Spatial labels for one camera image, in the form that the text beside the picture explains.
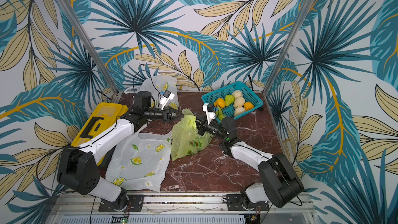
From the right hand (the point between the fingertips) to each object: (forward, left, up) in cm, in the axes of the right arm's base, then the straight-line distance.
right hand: (190, 117), depth 74 cm
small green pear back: (+29, -26, -20) cm, 44 cm away
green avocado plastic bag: (-8, +2, -7) cm, 11 cm away
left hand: (0, +4, 0) cm, 4 cm away
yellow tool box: (+9, +46, -8) cm, 48 cm away
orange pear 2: (+22, -38, -20) cm, 48 cm away
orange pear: (+27, -19, -20) cm, 39 cm away
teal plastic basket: (+32, -40, -19) cm, 55 cm away
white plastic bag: (+38, +25, -13) cm, 47 cm away
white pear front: (+19, -31, -19) cm, 41 cm away
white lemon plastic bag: (-11, +31, -25) cm, 42 cm away
